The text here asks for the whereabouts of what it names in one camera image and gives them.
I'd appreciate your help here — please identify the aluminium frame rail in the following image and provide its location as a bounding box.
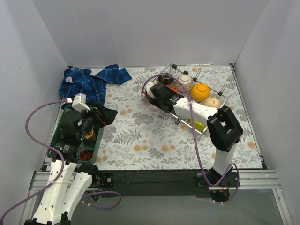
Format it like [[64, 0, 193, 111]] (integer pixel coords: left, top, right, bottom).
[[20, 170, 293, 225]]

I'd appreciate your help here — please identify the lime green bowl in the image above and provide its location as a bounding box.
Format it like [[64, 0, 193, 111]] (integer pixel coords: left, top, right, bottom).
[[194, 121, 206, 132]]

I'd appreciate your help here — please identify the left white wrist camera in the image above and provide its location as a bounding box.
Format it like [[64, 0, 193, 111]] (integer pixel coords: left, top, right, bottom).
[[66, 93, 91, 113]]

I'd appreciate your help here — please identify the yellow-orange bowl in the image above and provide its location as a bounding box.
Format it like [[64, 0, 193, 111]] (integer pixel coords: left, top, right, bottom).
[[191, 83, 210, 102]]

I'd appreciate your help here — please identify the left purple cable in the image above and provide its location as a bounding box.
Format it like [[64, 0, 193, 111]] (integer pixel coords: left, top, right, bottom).
[[0, 99, 73, 221]]

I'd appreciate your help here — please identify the beige bowl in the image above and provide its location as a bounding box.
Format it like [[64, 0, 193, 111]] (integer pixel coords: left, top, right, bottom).
[[202, 97, 221, 108]]

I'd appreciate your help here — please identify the red coiled cable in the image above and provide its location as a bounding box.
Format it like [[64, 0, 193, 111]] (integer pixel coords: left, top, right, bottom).
[[78, 150, 93, 162]]

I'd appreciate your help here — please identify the blue plaid cloth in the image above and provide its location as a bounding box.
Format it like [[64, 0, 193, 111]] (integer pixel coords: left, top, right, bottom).
[[59, 64, 132, 106]]

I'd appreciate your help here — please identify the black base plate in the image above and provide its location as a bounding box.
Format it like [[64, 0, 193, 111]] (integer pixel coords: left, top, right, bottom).
[[93, 169, 233, 200]]

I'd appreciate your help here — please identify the white patterned bowl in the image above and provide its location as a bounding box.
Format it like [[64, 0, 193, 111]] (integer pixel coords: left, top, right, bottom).
[[175, 75, 193, 92]]

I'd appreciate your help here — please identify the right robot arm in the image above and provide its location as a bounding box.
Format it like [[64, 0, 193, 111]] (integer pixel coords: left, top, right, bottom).
[[142, 82, 243, 187]]

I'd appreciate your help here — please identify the metal wire dish rack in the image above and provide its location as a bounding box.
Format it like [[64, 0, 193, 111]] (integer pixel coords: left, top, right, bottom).
[[141, 63, 228, 134]]

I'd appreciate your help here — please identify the green compartment tray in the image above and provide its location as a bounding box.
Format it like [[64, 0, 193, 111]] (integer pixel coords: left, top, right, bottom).
[[50, 105, 104, 164]]

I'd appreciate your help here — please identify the black bowl with gold rim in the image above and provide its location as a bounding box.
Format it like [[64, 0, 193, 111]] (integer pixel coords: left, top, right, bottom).
[[157, 73, 175, 88]]

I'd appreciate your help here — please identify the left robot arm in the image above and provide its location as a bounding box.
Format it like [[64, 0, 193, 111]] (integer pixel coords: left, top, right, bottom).
[[25, 103, 118, 225]]

